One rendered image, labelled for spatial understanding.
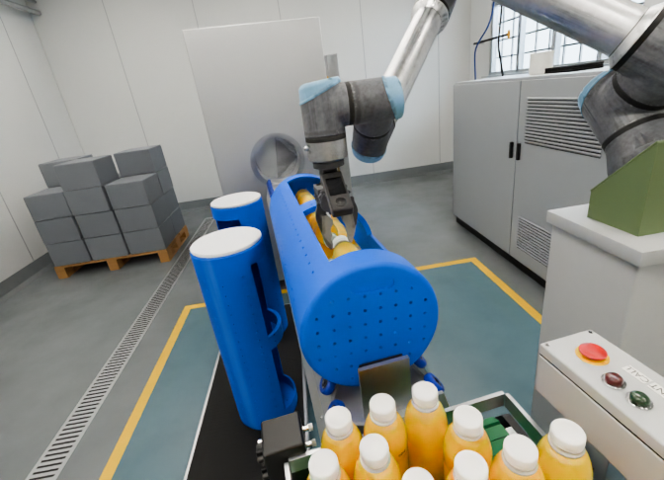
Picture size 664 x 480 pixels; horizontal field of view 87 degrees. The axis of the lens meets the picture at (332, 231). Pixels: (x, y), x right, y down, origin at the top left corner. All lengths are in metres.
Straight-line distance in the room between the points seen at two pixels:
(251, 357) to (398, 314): 0.95
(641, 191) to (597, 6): 0.44
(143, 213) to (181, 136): 2.12
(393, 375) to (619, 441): 0.33
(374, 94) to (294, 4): 5.14
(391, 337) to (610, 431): 0.35
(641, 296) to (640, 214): 0.20
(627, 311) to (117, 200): 4.06
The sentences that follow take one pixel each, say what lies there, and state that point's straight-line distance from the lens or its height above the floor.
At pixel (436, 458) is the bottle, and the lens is 0.67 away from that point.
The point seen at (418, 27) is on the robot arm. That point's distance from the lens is 1.17.
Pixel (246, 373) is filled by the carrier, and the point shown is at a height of 0.49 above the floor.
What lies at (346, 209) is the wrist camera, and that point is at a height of 1.30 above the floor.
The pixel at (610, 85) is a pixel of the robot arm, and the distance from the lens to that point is 1.22.
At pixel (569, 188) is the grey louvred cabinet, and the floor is 0.80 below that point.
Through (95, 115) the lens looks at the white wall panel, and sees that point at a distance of 6.42.
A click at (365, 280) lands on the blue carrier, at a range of 0.65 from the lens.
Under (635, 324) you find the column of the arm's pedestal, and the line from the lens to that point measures 1.21.
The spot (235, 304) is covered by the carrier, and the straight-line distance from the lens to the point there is 1.42.
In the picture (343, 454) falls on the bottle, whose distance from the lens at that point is 0.60.
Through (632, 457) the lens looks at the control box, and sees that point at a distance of 0.66.
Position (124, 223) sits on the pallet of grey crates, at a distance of 4.31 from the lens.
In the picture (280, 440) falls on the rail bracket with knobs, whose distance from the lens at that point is 0.69.
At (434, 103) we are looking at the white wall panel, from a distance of 6.20.
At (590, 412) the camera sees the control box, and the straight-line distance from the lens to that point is 0.68.
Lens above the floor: 1.53
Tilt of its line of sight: 22 degrees down
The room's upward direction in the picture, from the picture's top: 8 degrees counter-clockwise
